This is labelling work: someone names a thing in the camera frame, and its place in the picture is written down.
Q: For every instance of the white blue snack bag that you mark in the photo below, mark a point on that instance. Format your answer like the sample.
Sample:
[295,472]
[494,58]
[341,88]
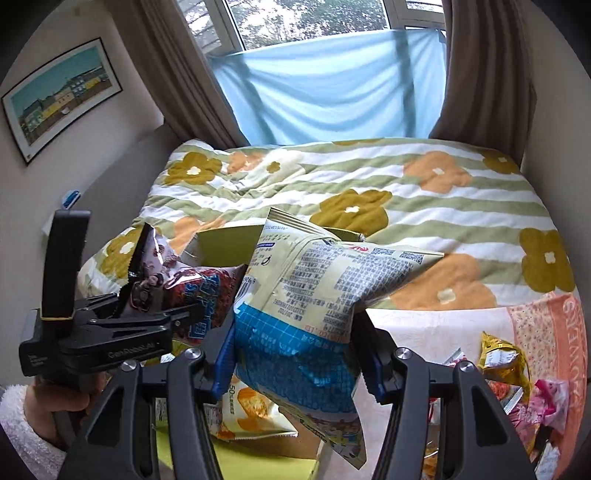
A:
[300,286]

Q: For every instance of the dark red snack packet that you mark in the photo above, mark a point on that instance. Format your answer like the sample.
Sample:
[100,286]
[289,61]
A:
[194,286]

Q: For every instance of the floral striped blanket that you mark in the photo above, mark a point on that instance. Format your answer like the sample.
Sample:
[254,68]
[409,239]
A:
[415,203]

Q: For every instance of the light blue cloth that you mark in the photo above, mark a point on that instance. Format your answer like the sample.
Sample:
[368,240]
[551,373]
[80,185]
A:
[323,92]

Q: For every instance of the window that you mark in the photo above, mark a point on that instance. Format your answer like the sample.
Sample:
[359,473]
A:
[300,23]

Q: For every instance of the small blue white wall fixture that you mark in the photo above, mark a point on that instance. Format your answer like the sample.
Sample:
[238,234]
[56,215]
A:
[71,198]

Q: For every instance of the framed wall picture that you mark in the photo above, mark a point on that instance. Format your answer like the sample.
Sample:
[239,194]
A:
[55,97]

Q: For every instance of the person's left forearm white sleeve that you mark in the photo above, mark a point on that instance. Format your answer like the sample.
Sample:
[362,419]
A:
[23,438]

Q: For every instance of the yellow-green cardboard box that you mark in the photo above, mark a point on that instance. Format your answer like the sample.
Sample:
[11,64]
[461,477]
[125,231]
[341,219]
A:
[221,244]

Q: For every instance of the orange white snack packet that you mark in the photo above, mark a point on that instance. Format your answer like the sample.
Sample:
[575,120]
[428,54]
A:
[249,410]

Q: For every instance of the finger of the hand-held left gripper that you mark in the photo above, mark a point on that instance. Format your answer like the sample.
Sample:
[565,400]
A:
[104,302]
[152,321]

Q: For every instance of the red silver snack packet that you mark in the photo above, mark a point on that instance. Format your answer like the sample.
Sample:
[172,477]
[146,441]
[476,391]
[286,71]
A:
[503,392]

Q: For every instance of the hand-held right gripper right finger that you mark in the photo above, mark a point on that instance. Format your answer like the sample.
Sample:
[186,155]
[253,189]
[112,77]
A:
[375,374]

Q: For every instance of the peach white towel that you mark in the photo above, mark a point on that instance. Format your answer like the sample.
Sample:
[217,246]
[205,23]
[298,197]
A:
[438,332]

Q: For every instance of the brown curtain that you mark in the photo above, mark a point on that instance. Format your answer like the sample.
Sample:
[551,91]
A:
[184,69]
[485,69]

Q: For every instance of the person's left hand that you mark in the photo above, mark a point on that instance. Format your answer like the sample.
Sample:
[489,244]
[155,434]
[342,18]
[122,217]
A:
[48,408]

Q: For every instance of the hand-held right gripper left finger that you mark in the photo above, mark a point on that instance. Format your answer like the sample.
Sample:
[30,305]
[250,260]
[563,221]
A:
[220,364]

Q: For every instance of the gold snack packet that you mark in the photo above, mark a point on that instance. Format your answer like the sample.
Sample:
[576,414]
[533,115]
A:
[501,355]

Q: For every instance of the pink snack packet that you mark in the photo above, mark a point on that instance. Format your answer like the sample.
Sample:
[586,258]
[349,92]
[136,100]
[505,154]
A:
[549,397]

